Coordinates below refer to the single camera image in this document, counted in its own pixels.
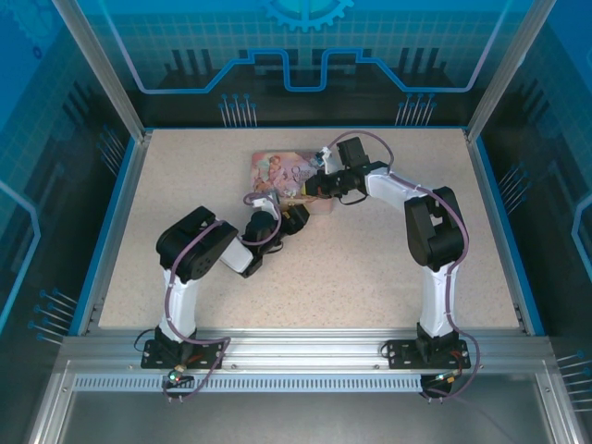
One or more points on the pink illustrated tin box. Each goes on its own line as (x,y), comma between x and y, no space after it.
(273,171)

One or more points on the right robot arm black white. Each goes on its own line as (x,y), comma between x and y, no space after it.
(435,231)

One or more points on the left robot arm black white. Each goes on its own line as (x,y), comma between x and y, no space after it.
(203,250)

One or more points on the left connector board with LED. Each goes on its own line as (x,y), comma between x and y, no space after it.
(175,377)

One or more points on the connector board with led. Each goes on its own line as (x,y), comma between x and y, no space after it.
(451,377)
(175,377)

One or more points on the grey metal front shelf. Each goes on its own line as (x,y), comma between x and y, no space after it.
(300,416)

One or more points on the right connector board with LED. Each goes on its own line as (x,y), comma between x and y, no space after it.
(451,377)

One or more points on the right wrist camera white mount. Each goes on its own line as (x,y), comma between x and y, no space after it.
(324,159)

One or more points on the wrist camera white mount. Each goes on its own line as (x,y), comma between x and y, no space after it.
(324,159)
(266,201)

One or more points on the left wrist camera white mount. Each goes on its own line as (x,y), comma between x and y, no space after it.
(266,201)

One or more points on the aluminium front mounting rail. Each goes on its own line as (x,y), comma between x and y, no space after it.
(300,347)

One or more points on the left aluminium side rail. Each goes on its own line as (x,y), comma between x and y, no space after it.
(118,222)

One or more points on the aluminium side rail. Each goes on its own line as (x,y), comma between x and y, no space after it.
(118,222)
(494,222)

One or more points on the right aluminium side rail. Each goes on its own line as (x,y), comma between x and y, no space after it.
(494,222)

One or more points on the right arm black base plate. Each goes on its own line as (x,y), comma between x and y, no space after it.
(395,361)

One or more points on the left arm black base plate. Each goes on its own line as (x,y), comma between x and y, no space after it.
(150,358)

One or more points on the right aluminium frame post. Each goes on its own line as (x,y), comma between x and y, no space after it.
(501,69)

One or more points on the aluminium frame post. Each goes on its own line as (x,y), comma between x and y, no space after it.
(108,69)
(501,69)

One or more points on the left aluminium frame post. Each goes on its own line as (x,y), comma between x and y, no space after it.
(108,69)

